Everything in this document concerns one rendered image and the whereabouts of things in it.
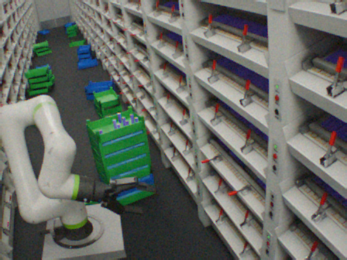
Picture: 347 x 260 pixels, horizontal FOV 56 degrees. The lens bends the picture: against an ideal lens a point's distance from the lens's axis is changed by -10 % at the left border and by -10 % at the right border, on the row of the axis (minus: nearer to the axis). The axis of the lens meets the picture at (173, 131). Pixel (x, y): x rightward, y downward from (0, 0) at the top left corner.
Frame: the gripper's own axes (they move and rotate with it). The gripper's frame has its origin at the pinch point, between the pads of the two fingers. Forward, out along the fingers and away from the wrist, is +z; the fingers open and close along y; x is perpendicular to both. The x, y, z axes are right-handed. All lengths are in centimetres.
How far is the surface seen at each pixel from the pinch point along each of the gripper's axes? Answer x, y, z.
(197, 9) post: -58, -56, 8
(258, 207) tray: 9.1, -14.2, 38.9
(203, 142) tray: -42, 0, 34
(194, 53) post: -53, -38, 14
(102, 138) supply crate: -70, 34, -6
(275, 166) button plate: 15, -40, 26
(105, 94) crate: -219, 102, 18
